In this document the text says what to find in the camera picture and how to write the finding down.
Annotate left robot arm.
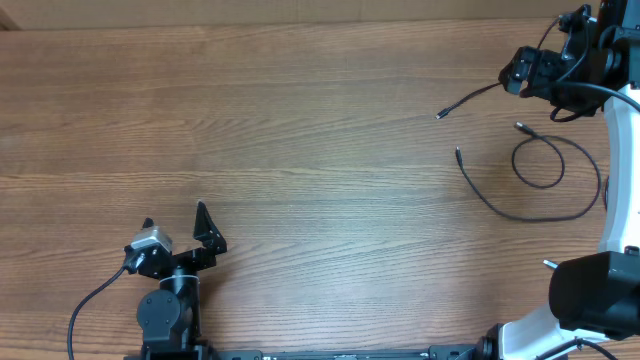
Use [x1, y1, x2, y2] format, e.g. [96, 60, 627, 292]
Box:
[125, 201, 227, 360]

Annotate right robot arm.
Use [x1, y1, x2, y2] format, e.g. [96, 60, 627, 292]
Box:
[470, 1, 639, 359]

